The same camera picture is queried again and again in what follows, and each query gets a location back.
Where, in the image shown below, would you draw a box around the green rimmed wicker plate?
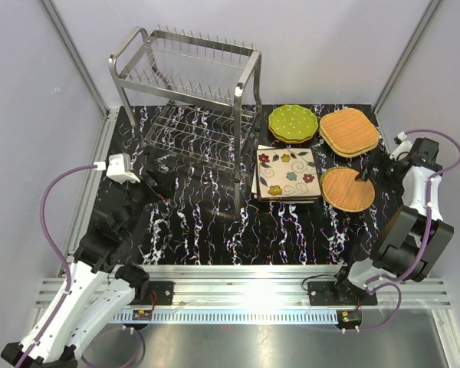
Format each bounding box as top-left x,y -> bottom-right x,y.
320,166 -> 349,184

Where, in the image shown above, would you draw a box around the woven wicker plate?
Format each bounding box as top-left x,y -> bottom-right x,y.
327,143 -> 378,158
319,108 -> 380,145
320,168 -> 376,212

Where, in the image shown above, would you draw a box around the fruit pattern square plate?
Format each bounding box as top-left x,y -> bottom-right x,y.
251,144 -> 321,205

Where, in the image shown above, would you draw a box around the green polka dot plate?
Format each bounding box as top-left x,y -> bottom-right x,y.
268,105 -> 319,140

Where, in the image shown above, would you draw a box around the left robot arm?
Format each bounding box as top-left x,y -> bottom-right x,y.
1,169 -> 173,367

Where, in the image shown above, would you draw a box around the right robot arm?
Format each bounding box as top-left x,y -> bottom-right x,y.
331,138 -> 454,304

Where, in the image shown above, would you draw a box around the stainless steel dish rack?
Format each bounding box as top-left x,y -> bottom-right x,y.
108,27 -> 262,181

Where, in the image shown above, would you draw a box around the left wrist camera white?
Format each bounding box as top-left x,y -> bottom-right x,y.
94,153 -> 141,184

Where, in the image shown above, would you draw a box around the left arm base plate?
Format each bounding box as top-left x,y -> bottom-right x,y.
131,281 -> 175,306

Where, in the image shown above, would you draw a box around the aluminium frame rail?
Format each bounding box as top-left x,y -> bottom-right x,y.
34,264 -> 451,324

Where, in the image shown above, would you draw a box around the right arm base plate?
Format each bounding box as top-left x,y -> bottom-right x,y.
306,281 -> 378,307

